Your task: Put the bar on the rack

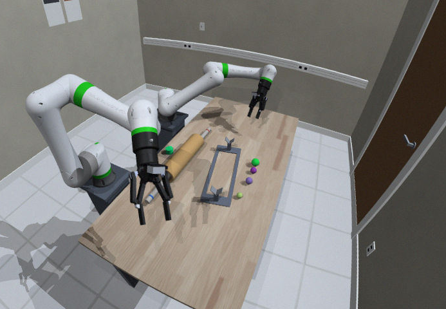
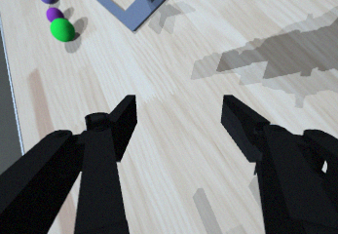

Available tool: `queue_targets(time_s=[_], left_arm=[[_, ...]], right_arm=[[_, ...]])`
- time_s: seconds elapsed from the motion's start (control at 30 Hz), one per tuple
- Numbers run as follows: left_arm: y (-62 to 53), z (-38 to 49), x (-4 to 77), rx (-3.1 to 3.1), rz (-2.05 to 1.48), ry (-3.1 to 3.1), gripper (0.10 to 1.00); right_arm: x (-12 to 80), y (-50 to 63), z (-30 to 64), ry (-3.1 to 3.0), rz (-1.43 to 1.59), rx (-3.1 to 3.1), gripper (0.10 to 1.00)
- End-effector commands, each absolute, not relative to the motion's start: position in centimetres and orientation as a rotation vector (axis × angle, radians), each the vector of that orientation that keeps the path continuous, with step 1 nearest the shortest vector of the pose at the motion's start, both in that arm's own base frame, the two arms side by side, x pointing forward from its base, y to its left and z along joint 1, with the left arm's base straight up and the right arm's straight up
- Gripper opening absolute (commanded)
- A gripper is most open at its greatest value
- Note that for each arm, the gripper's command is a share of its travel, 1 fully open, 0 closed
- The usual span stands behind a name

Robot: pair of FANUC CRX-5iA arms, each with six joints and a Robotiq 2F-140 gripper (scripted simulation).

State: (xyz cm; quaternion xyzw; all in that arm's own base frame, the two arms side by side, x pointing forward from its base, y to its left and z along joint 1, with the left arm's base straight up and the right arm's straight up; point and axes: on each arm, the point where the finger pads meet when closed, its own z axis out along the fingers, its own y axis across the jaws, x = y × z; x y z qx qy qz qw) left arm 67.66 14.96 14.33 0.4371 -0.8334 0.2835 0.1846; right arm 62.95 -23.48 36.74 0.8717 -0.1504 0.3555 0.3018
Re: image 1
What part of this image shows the small green cylinder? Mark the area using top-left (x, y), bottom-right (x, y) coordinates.
top-left (165, 146), bottom-right (173, 155)

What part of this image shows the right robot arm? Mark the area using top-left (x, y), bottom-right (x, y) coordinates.
top-left (25, 74), bottom-right (161, 188)

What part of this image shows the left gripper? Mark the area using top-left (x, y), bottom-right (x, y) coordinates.
top-left (247, 86), bottom-right (268, 119)

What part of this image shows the grey metal bar with blue band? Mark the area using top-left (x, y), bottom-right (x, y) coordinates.
top-left (145, 127), bottom-right (211, 204)

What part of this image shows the grey rectangular rack with two cradles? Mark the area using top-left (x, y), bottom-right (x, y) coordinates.
top-left (200, 137), bottom-right (241, 207)

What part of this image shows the tan paper roll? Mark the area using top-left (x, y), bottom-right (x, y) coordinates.
top-left (164, 133), bottom-right (204, 182)

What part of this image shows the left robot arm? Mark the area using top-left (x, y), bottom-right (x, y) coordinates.
top-left (157, 62), bottom-right (277, 122)

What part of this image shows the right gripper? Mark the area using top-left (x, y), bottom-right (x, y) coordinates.
top-left (129, 149), bottom-right (173, 225)

